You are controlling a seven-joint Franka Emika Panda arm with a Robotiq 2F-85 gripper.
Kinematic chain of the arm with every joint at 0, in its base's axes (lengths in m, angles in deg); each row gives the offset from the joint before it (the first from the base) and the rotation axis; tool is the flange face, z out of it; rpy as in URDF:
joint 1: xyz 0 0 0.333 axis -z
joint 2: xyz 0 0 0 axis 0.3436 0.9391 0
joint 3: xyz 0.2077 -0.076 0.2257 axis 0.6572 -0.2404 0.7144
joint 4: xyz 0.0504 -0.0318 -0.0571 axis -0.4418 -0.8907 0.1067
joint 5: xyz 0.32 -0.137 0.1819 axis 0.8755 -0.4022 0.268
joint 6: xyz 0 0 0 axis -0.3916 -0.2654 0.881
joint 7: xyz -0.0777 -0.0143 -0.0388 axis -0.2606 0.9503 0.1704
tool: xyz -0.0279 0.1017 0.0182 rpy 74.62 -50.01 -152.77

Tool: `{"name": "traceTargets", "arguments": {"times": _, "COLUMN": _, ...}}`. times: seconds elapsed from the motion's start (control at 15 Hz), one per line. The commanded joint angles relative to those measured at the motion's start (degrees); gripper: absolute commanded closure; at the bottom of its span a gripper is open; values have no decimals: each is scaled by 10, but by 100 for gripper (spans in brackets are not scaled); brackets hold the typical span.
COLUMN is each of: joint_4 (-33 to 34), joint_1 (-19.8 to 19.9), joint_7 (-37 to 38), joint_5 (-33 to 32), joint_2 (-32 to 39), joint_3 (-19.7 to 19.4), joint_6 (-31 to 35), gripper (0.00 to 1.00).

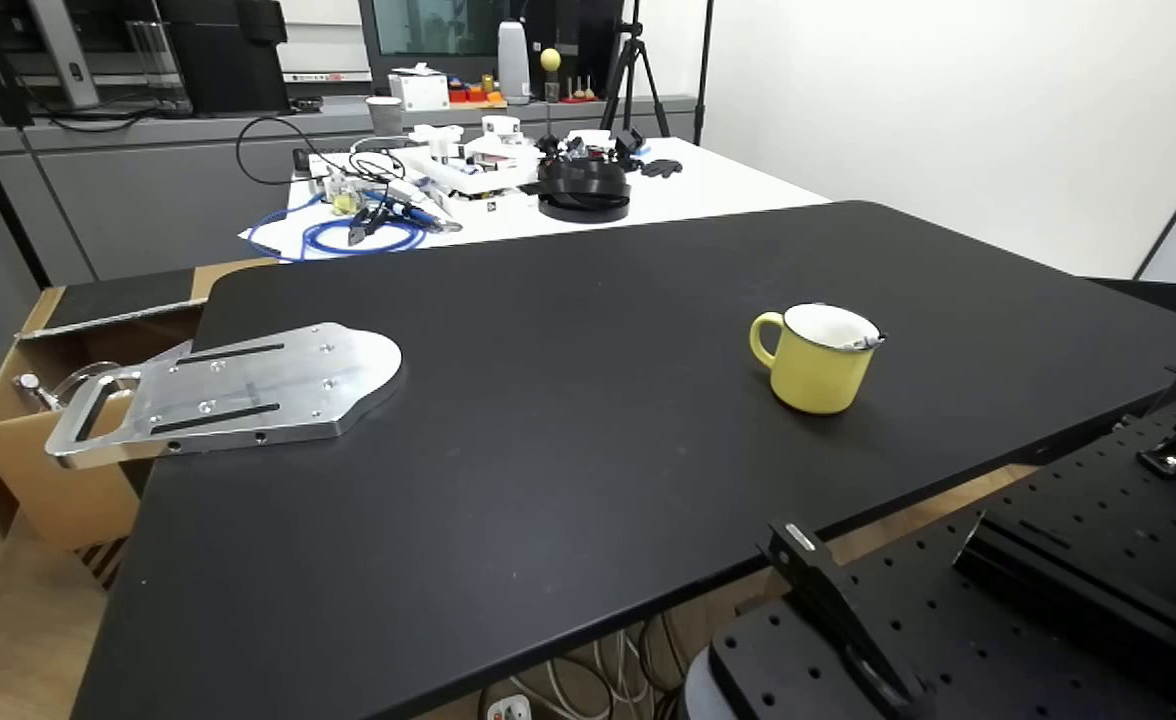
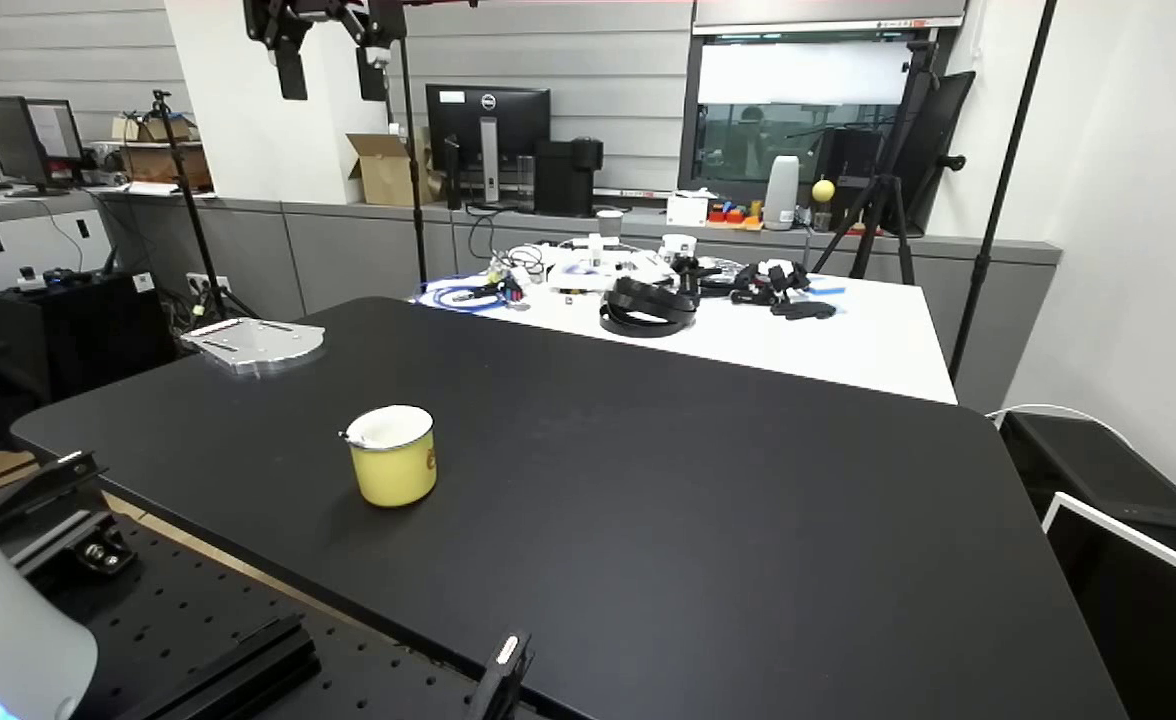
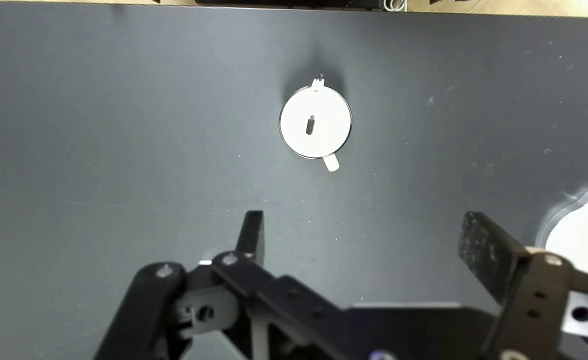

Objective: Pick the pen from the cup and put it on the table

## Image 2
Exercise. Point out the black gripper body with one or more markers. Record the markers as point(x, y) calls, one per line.
point(282, 24)

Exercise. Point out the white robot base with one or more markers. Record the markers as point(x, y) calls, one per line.
point(46, 658)

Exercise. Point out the yellow cup with white rim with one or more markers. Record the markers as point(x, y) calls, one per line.
point(394, 453)

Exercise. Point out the black tripod left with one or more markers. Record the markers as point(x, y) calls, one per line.
point(223, 300)

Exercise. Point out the black tripod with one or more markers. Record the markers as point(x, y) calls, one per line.
point(908, 162)
point(223, 300)

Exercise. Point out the cardboard box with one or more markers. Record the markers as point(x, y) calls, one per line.
point(383, 170)

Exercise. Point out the black computer monitor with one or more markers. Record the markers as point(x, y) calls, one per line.
point(480, 127)

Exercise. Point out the left desk monitor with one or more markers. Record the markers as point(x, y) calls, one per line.
point(36, 142)

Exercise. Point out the black VR headset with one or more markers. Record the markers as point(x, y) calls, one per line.
point(647, 309)

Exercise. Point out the white cylinder speaker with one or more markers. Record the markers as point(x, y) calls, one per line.
point(782, 193)

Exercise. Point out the yellow ball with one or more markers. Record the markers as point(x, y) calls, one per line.
point(823, 193)

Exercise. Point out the black tripod right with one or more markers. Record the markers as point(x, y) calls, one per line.
point(908, 162)

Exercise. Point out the black light stand pole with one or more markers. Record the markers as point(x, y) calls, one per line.
point(993, 216)

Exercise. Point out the black box right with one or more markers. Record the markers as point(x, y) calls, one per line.
point(1090, 461)

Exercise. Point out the black metal bracket left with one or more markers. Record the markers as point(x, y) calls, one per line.
point(60, 513)

